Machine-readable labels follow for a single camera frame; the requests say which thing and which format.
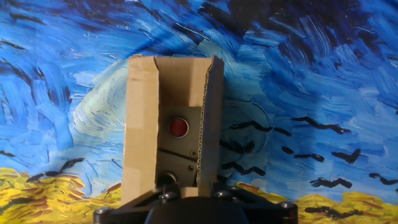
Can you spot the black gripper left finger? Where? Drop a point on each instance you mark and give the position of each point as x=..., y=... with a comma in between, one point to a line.
x=124, y=214

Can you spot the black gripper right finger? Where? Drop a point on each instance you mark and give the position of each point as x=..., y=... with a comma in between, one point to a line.
x=267, y=214

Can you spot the brown cardboard box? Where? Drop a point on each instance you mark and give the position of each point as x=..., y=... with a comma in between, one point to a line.
x=140, y=124

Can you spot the Van Gogh print cloth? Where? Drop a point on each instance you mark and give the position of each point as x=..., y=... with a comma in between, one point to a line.
x=311, y=77

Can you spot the grey red-button switch box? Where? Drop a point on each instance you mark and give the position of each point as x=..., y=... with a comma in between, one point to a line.
x=178, y=143

